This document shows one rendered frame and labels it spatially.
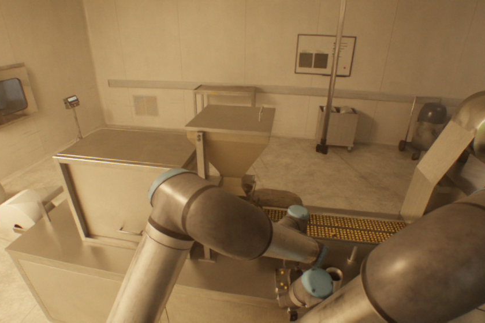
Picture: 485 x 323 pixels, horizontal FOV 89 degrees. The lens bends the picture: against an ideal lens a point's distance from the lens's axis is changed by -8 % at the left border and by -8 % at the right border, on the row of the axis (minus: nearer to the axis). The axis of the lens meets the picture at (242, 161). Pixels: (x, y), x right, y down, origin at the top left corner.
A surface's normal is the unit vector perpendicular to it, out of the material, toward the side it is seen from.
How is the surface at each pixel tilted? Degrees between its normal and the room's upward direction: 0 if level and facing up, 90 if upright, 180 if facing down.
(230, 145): 114
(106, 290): 90
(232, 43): 90
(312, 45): 90
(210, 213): 46
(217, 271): 0
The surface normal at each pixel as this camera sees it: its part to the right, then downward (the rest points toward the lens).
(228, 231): 0.14, 0.05
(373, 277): -0.95, -0.26
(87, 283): -0.16, 0.45
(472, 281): -0.24, 0.01
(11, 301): 0.01, -0.89
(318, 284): 0.14, -0.70
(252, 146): -0.15, 0.77
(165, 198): -0.54, -0.25
